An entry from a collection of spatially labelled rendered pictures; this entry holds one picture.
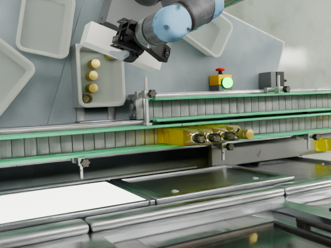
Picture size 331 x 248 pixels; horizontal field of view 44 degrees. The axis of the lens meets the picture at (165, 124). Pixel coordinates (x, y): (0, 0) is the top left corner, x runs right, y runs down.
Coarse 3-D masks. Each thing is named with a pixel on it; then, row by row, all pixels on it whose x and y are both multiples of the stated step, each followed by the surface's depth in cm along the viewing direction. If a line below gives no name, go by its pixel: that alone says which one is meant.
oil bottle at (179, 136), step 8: (160, 128) 149; (168, 128) 144; (176, 128) 140; (184, 128) 139; (192, 128) 137; (160, 136) 149; (168, 136) 143; (176, 136) 138; (184, 136) 134; (176, 144) 139; (184, 144) 134; (192, 144) 134
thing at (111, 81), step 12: (84, 48) 145; (84, 60) 149; (108, 60) 153; (84, 72) 149; (108, 72) 153; (120, 72) 149; (84, 84) 149; (96, 84) 151; (108, 84) 153; (120, 84) 149; (96, 96) 151; (108, 96) 153; (120, 96) 150
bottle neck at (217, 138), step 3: (207, 135) 135; (210, 135) 133; (213, 135) 132; (216, 135) 131; (219, 135) 132; (207, 138) 135; (210, 138) 133; (213, 138) 132; (216, 138) 134; (219, 138) 133; (210, 141) 134; (213, 141) 133; (216, 141) 131; (219, 141) 132
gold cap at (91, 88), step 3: (90, 84) 146; (93, 84) 146; (87, 87) 147; (90, 87) 145; (93, 87) 146; (96, 87) 146; (87, 90) 147; (90, 90) 145; (93, 90) 146; (96, 90) 146
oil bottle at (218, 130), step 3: (186, 126) 155; (189, 126) 153; (192, 126) 152; (195, 126) 150; (198, 126) 148; (201, 126) 147; (204, 126) 147; (207, 126) 146; (210, 126) 146; (213, 126) 145; (216, 126) 144; (219, 126) 144; (213, 129) 139; (216, 129) 139; (219, 129) 139; (222, 129) 139; (225, 129) 140; (216, 132) 138; (219, 132) 138; (222, 141) 139; (225, 141) 140
